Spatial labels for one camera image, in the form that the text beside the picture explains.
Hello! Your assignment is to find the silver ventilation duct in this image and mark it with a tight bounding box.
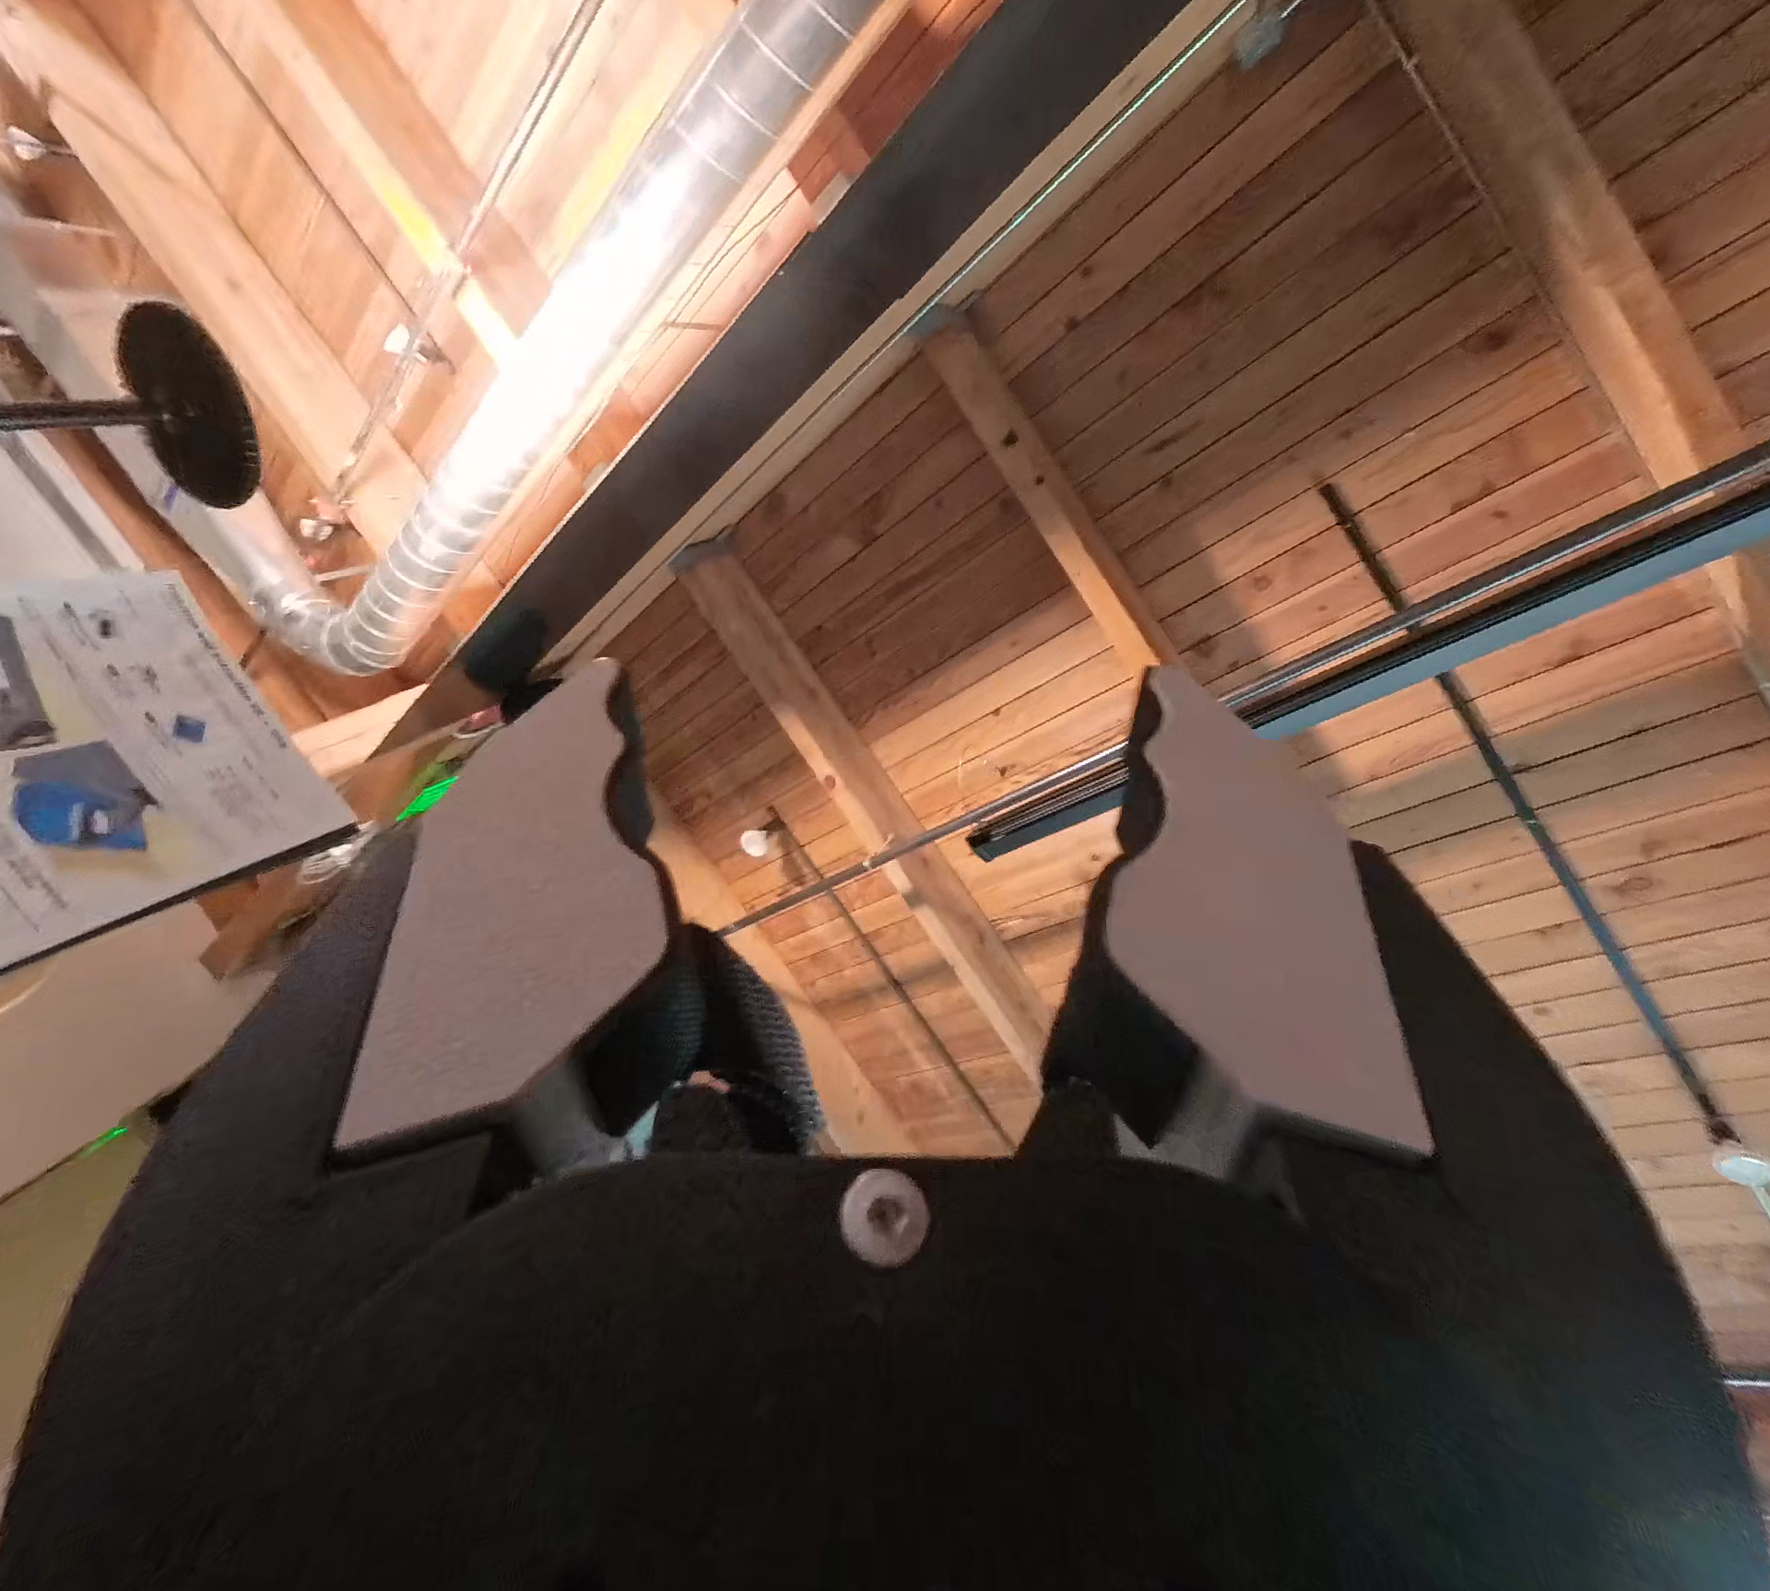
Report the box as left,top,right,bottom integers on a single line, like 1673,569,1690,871
248,0,1067,680

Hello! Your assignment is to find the black ceiling dome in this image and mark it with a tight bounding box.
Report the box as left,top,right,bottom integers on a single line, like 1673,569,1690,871
458,606,551,691

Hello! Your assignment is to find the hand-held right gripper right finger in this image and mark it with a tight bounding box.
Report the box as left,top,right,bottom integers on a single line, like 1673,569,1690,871
1039,663,1439,1194

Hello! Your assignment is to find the black lighting track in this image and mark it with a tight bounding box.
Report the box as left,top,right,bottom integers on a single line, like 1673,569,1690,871
967,469,1770,862
1316,480,1736,1142

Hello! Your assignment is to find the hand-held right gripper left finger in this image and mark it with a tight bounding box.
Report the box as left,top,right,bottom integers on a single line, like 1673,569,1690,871
328,656,724,1175

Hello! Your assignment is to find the instruction poster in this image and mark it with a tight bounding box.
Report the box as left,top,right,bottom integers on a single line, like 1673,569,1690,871
0,567,359,973

